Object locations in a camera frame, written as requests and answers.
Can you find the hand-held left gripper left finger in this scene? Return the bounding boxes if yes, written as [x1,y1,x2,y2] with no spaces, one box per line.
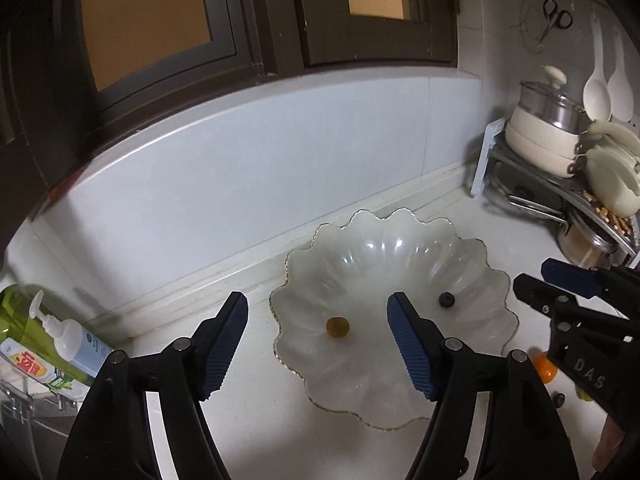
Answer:
[57,291,249,480]

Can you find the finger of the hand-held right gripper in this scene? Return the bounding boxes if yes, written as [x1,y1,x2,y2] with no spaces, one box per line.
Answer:
[513,273,626,321]
[541,258,640,311]

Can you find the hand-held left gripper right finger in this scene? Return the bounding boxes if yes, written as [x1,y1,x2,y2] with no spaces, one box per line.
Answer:
[386,291,581,480]

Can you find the small orange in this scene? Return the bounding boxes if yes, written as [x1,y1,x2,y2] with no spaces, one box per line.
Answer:
[530,352,559,383]

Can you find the white scalloped glass bowl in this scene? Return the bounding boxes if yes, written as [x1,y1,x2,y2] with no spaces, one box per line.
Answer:
[269,208,518,432]

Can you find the person's right hand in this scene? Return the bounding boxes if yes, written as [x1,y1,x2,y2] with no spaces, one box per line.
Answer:
[592,414,625,473]

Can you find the wooden trivet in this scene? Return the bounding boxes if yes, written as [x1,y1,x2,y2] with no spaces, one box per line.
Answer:
[585,190,640,242]

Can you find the small yellow round fruit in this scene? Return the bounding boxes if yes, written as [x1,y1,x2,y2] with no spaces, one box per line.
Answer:
[325,315,351,339]

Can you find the steel rimmed pot lid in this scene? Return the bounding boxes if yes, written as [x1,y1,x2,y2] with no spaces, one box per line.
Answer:
[500,170,569,222]

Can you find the cream ceramic kettle pot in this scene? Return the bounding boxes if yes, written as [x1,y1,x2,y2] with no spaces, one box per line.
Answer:
[582,120,640,218]

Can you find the cream cooking pot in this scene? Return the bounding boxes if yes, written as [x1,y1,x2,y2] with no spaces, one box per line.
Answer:
[505,105,585,179]

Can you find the metal shelf rack white sides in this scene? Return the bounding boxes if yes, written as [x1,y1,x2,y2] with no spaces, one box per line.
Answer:
[471,117,640,263]

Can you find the white pump bottle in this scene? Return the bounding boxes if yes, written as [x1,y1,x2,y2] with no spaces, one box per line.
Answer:
[27,290,115,377]

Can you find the steel steamer pot with lid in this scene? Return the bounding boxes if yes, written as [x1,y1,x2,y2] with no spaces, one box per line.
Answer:
[517,65,592,132]

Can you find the white rice spoon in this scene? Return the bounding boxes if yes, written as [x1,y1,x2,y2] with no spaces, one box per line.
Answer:
[582,12,613,122]
[607,30,635,123]

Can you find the green dish soap bottle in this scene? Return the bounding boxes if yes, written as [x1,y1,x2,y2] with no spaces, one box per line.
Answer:
[0,284,93,403]

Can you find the black scissors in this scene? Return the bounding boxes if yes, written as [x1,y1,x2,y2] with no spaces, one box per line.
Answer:
[537,0,573,43]

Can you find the brown framed window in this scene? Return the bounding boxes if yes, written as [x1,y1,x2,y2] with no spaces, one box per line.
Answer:
[0,0,461,161]

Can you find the metal wire basket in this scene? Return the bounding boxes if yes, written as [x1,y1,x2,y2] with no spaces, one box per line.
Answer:
[0,380,78,423]

